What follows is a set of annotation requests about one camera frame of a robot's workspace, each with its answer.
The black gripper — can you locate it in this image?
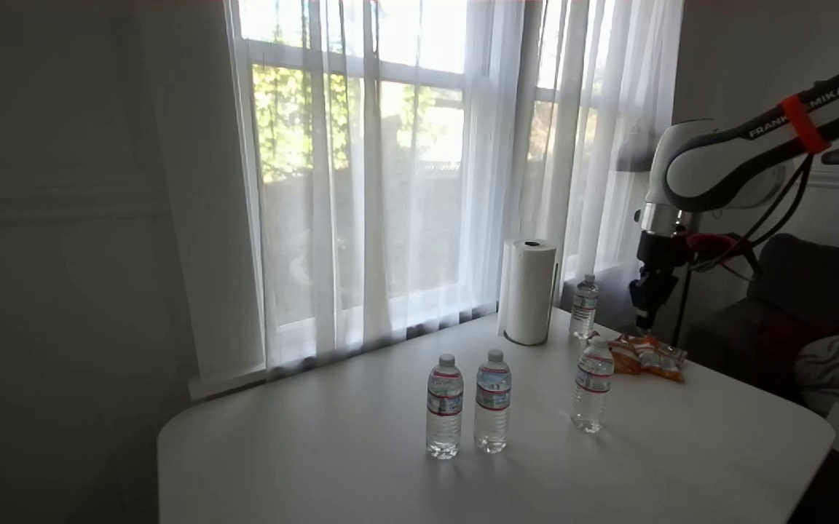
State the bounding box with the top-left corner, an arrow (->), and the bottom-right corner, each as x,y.
630,227 -> 692,331

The clear plastic water bottle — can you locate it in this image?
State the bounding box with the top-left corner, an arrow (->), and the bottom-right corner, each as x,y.
421,352 -> 465,466
567,272 -> 600,344
571,331 -> 616,435
472,347 -> 514,456

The orange snack bag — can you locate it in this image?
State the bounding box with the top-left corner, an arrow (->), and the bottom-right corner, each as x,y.
606,331 -> 689,383

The white paper towel roll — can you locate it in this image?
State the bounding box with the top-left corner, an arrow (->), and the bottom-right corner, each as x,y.
498,234 -> 560,348

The dark sofa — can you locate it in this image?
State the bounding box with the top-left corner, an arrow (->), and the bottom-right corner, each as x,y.
590,229 -> 839,411

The sheer white curtain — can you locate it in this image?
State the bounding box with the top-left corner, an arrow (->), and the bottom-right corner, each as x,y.
525,0 -> 688,309
137,0 -> 531,400

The white framed window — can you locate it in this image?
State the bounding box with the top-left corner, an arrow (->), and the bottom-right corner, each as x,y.
226,0 -> 598,373

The orange cable strap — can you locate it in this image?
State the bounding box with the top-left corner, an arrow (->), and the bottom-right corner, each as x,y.
777,92 -> 833,157

